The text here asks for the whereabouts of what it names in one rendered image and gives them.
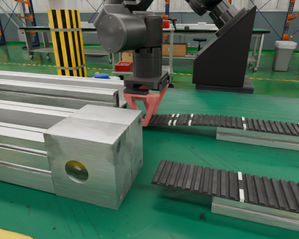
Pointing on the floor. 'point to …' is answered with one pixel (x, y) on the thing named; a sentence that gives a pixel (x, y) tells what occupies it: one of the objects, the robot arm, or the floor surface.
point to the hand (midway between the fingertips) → (147, 116)
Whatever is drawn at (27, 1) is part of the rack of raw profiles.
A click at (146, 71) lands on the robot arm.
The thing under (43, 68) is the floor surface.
